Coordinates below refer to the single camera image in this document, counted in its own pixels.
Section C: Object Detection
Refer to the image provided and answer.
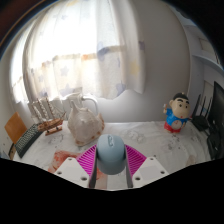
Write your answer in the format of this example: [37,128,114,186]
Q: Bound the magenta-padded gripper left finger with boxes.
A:
[53,144,99,189]

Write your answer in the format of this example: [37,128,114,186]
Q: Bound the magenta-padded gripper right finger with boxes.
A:
[123,144,170,189]

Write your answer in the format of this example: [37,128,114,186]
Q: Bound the light blue computer mouse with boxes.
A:
[95,133,127,176]

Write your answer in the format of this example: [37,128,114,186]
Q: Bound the red printed mouse pad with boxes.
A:
[47,149,110,190]

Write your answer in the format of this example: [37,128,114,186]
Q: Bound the white printed tablecloth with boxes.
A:
[13,120,213,191]

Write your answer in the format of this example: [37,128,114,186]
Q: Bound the large white conch shell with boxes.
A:
[67,99,106,147]

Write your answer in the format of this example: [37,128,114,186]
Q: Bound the wooden sailing ship model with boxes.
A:
[31,96,67,137]

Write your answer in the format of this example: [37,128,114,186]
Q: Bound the black computer keyboard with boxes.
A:
[13,122,45,160]

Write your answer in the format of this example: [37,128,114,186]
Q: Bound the cartoon boy figurine clock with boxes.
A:
[162,92,193,135]

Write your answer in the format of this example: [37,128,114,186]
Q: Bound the black router with antennas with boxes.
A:
[191,93,215,133]

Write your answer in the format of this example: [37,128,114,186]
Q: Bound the wooden chair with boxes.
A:
[3,111,29,161]

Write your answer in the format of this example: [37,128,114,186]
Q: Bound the sheer star-print curtain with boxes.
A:
[21,0,148,105]

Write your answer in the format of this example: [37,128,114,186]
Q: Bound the white wall shelf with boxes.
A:
[191,52,224,74]

